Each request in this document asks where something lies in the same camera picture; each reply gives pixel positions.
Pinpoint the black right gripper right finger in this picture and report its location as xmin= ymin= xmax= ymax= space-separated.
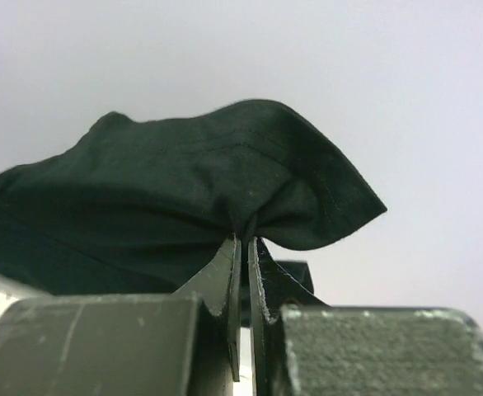
xmin=248 ymin=239 xmax=483 ymax=396

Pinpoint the black t shirt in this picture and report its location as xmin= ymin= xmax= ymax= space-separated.
xmin=0 ymin=100 xmax=386 ymax=295

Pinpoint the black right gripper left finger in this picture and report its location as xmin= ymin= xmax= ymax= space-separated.
xmin=0 ymin=238 xmax=242 ymax=396

